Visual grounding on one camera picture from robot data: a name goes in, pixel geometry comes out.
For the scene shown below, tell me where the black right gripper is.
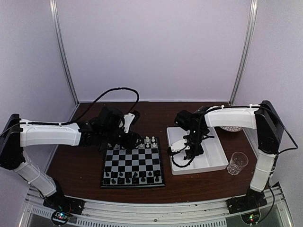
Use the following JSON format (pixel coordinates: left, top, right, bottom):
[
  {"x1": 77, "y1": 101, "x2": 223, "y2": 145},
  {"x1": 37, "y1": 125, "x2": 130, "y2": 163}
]
[{"x1": 184, "y1": 128, "x2": 206, "y2": 158}]

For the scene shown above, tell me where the white plastic compartment tray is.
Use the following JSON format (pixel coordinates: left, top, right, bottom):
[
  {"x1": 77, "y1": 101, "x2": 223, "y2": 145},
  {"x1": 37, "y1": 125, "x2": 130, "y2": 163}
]
[{"x1": 167, "y1": 127, "x2": 228, "y2": 175}]

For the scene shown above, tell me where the black white chess board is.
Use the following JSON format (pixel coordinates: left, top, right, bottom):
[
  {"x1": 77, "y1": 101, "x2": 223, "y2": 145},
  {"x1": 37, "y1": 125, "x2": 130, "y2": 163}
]
[{"x1": 100, "y1": 137, "x2": 165, "y2": 189}]

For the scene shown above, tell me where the black chess pawn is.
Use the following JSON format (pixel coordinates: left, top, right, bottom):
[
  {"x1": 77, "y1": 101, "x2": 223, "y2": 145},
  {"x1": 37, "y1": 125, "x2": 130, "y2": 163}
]
[{"x1": 154, "y1": 170, "x2": 160, "y2": 176}]

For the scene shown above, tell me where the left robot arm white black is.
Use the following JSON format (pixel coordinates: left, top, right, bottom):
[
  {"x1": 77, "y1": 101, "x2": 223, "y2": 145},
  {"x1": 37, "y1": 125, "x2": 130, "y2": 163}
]
[{"x1": 0, "y1": 106, "x2": 141, "y2": 210}]

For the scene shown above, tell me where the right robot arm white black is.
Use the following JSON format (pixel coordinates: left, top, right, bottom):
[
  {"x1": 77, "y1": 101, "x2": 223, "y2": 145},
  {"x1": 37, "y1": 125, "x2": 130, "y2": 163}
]
[{"x1": 169, "y1": 100, "x2": 286, "y2": 209}]

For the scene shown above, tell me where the white chess pieces row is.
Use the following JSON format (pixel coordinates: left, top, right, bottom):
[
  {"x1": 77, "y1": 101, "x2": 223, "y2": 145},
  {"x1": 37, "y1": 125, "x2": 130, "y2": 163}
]
[{"x1": 107, "y1": 136, "x2": 158, "y2": 149}]

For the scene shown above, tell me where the patterned ceramic plate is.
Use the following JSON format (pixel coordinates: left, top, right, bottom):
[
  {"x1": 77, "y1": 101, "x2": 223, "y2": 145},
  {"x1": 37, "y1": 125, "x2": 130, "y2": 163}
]
[{"x1": 220, "y1": 126, "x2": 243, "y2": 132}]

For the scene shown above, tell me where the clear drinking glass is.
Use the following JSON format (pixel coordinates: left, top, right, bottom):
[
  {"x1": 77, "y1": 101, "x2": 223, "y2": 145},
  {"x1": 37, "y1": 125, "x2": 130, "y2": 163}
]
[{"x1": 227, "y1": 151, "x2": 249, "y2": 175}]

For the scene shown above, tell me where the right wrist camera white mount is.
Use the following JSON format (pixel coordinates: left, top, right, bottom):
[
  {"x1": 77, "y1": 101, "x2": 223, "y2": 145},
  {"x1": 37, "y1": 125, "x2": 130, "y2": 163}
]
[{"x1": 168, "y1": 139, "x2": 190, "y2": 155}]

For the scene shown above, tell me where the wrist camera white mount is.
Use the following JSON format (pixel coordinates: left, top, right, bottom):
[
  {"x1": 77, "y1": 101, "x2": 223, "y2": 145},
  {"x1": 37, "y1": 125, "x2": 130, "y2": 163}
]
[
  {"x1": 168, "y1": 139, "x2": 190, "y2": 155},
  {"x1": 123, "y1": 111, "x2": 141, "y2": 133}
]

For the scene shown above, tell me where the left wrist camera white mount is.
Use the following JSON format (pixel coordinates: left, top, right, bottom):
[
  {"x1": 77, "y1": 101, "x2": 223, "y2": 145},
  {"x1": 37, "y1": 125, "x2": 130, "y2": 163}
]
[{"x1": 123, "y1": 111, "x2": 141, "y2": 133}]

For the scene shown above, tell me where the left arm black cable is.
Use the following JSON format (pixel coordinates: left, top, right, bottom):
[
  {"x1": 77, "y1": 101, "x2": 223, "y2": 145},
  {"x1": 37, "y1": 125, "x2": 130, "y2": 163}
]
[{"x1": 59, "y1": 87, "x2": 140, "y2": 125}]

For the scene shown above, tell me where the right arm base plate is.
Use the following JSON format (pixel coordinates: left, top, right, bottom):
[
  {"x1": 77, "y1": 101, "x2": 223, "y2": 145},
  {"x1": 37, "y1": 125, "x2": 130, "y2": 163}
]
[{"x1": 226, "y1": 196, "x2": 267, "y2": 214}]

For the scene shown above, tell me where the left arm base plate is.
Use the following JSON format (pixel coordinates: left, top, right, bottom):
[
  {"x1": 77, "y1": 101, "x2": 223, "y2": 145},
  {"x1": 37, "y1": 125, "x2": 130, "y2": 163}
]
[{"x1": 43, "y1": 197, "x2": 85, "y2": 215}]

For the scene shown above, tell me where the front aluminium rail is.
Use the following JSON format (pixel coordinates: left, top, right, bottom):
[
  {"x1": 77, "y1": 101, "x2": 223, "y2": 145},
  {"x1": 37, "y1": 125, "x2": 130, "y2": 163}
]
[{"x1": 17, "y1": 187, "x2": 294, "y2": 227}]

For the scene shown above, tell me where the right aluminium frame post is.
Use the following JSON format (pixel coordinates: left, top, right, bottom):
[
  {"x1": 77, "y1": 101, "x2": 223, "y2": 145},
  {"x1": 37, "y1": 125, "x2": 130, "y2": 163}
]
[{"x1": 229, "y1": 0, "x2": 258, "y2": 105}]

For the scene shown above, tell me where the aluminium frame post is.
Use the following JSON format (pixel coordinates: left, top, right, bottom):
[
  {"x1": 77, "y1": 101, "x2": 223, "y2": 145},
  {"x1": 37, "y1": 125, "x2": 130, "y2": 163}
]
[
  {"x1": 49, "y1": 0, "x2": 79, "y2": 106},
  {"x1": 229, "y1": 0, "x2": 258, "y2": 105}
]

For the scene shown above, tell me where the left aluminium frame post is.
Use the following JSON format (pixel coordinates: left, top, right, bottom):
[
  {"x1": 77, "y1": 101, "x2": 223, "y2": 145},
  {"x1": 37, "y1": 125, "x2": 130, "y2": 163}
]
[{"x1": 49, "y1": 0, "x2": 79, "y2": 106}]

